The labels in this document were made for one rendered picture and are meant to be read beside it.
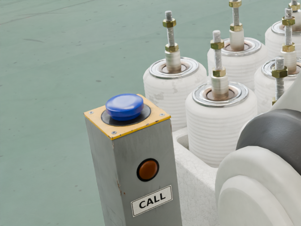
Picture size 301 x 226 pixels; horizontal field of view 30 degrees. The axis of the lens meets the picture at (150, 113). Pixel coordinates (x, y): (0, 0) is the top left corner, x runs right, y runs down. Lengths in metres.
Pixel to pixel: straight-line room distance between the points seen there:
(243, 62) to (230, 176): 0.50
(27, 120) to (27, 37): 0.61
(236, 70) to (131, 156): 0.34
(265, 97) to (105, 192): 0.28
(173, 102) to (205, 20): 1.01
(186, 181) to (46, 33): 1.22
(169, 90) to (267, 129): 0.45
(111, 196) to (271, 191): 0.30
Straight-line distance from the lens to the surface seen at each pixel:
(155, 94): 0.82
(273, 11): 1.86
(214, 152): 0.74
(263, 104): 0.81
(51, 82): 1.51
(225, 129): 0.73
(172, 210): 0.64
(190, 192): 0.76
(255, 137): 0.37
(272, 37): 0.95
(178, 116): 0.83
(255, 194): 0.35
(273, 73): 0.63
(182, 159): 0.75
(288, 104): 0.37
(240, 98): 0.74
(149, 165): 0.59
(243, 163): 0.36
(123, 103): 0.58
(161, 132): 0.58
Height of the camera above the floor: 0.59
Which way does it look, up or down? 28 degrees down
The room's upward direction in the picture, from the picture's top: 7 degrees counter-clockwise
